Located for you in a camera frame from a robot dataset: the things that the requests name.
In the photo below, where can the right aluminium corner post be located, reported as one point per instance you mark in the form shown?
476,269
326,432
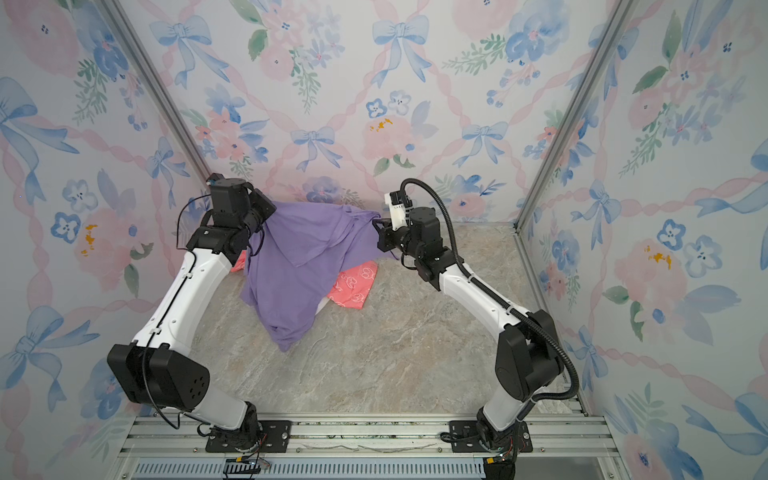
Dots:
608,40

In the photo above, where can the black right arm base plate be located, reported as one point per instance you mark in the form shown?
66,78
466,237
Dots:
465,436

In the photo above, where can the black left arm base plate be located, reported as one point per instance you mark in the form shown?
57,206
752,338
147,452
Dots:
270,436

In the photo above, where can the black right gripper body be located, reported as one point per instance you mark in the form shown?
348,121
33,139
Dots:
403,240

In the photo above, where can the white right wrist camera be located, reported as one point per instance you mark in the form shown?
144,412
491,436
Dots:
399,205

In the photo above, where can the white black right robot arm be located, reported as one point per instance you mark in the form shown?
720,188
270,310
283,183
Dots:
527,358

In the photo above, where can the aluminium corner post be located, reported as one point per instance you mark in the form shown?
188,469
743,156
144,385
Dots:
137,54
608,40

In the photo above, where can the white cloth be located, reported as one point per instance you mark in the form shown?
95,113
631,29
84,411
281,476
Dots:
322,304

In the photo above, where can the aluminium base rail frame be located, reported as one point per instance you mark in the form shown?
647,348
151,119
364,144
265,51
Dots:
340,446

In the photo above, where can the purple cloth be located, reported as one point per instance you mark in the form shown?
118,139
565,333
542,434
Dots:
310,225

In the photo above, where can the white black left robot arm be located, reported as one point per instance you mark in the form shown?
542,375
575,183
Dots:
155,368

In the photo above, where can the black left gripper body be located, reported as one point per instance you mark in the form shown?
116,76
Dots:
262,210

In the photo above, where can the left aluminium corner post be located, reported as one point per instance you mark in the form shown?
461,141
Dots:
137,54

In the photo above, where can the pink bear print jacket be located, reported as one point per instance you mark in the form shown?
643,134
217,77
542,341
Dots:
354,285

